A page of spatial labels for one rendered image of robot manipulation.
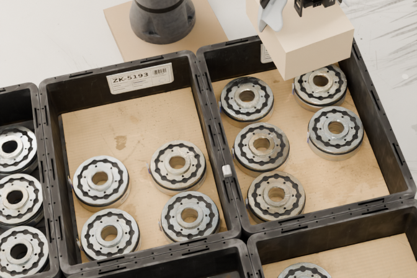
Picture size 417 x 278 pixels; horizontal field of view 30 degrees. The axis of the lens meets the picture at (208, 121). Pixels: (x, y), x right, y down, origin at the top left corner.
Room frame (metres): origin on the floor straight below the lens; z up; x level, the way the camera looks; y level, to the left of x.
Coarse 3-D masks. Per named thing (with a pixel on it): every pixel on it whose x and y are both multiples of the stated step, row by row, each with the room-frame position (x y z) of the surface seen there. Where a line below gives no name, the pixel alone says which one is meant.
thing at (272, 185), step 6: (270, 186) 0.65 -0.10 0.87; (276, 186) 0.65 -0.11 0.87; (282, 186) 0.65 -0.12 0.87; (264, 192) 0.64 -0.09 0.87; (288, 192) 0.63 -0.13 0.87; (264, 198) 0.63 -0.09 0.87; (288, 198) 0.62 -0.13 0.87; (270, 204) 0.61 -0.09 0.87; (276, 204) 0.61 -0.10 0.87; (282, 204) 0.61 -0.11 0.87
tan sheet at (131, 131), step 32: (160, 96) 0.89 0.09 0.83; (192, 96) 0.88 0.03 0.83; (64, 128) 0.84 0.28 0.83; (96, 128) 0.83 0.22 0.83; (128, 128) 0.82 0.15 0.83; (160, 128) 0.82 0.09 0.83; (192, 128) 0.81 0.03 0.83; (128, 160) 0.75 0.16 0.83; (160, 192) 0.68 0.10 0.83; (224, 224) 0.60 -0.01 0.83
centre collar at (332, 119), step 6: (330, 120) 0.77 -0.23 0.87; (336, 120) 0.77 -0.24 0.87; (342, 120) 0.77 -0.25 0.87; (324, 126) 0.76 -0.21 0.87; (348, 126) 0.76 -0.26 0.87; (324, 132) 0.75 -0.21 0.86; (330, 132) 0.75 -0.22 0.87; (342, 132) 0.75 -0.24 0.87; (348, 132) 0.75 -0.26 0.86; (336, 138) 0.74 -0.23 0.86; (342, 138) 0.74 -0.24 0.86
